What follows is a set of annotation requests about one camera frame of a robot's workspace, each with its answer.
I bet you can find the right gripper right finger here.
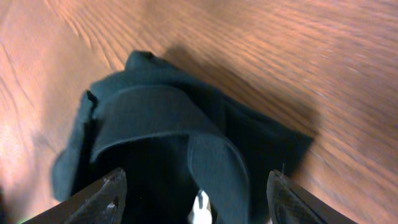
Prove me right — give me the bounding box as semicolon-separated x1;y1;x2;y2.
267;170;356;224

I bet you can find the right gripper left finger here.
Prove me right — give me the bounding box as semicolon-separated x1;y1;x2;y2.
24;168;127;224

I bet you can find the black t-shirt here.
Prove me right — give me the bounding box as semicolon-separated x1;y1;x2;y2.
52;51;313;223

